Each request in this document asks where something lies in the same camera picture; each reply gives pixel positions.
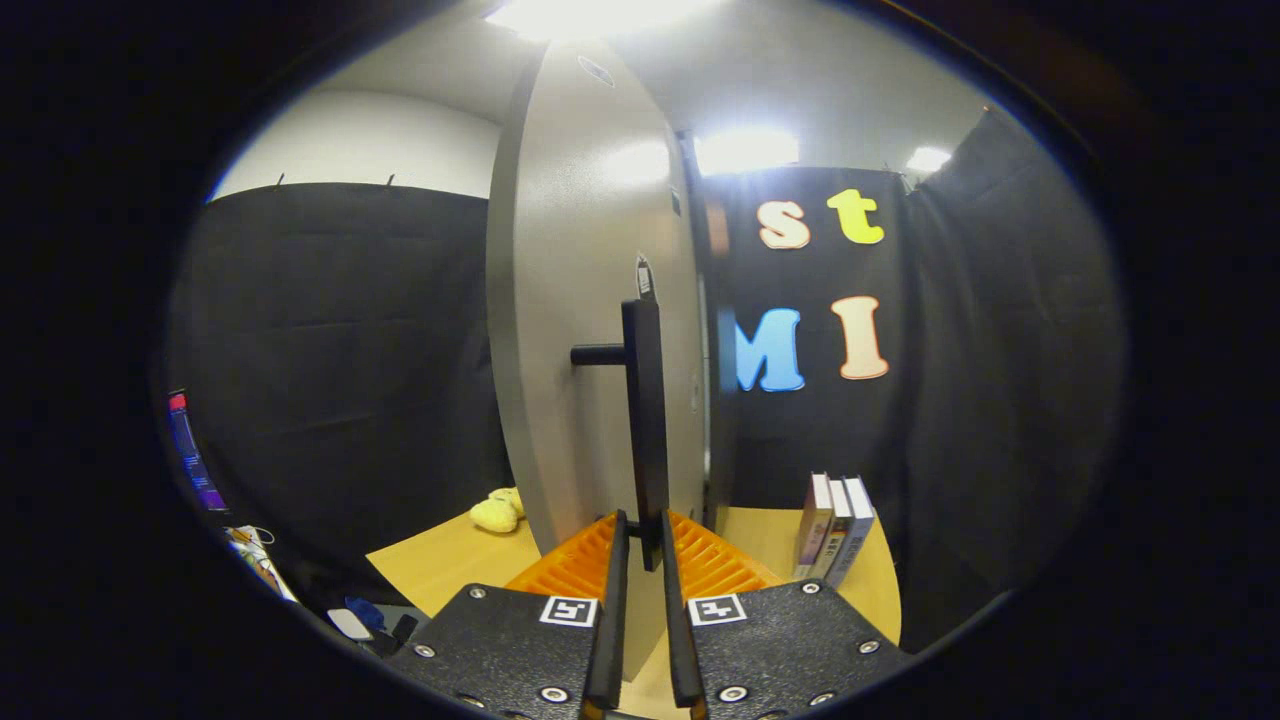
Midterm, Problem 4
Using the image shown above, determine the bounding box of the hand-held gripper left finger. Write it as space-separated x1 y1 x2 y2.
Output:
385 510 629 720

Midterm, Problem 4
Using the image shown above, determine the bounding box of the black backdrop cloth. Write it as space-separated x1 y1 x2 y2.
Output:
165 105 1126 651

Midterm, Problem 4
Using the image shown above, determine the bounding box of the yellow plush toy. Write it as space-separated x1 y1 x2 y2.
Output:
470 487 526 534

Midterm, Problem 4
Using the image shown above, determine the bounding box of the blue spine book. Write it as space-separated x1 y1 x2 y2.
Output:
830 477 876 589

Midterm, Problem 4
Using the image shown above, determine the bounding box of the brown spine book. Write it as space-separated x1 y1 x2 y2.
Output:
815 478 854 583

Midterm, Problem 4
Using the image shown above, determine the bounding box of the computer screen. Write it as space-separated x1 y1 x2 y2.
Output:
167 392 229 513

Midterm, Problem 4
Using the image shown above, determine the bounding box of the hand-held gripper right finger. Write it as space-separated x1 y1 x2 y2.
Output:
660 510 911 720

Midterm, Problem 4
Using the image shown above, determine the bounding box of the black door handle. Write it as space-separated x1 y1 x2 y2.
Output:
570 298 671 573

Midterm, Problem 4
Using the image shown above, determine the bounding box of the large ceiling light panel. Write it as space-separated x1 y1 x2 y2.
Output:
485 0 721 41

